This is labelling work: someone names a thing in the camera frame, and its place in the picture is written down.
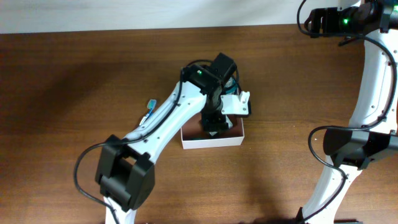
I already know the teal mouthwash bottle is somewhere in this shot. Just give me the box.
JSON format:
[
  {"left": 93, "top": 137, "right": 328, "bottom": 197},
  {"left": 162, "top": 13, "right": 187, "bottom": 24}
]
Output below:
[{"left": 223, "top": 77, "right": 240, "bottom": 95}]

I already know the blue white toothbrush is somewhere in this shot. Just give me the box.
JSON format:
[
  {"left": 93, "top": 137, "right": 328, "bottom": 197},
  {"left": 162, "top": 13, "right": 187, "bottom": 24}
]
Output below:
[{"left": 139, "top": 99, "right": 157, "bottom": 126}]

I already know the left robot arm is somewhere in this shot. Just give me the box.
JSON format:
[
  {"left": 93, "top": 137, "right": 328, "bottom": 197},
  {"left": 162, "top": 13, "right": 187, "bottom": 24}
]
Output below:
[{"left": 95, "top": 53, "right": 237, "bottom": 223}]

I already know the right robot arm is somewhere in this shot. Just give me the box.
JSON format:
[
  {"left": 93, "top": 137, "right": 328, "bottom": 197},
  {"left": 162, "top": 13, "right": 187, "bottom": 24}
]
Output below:
[{"left": 296, "top": 0, "right": 397, "bottom": 223}]

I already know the white cardboard box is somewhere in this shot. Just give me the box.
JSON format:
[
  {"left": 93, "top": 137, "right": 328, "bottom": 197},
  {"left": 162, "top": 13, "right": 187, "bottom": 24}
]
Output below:
[{"left": 180, "top": 114, "right": 244, "bottom": 149}]

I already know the right black cable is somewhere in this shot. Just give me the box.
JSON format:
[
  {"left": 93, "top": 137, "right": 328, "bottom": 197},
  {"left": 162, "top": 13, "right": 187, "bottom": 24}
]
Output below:
[{"left": 296, "top": 0, "right": 398, "bottom": 224}]

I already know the black cable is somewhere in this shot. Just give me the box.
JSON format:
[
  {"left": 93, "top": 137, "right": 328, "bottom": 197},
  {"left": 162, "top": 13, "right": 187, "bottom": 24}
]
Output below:
[
  {"left": 73, "top": 58, "right": 241, "bottom": 224},
  {"left": 296, "top": 0, "right": 398, "bottom": 224}
]

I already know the left black cable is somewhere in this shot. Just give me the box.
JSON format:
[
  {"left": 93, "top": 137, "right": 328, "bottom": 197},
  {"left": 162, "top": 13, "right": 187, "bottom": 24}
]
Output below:
[{"left": 73, "top": 58, "right": 241, "bottom": 224}]

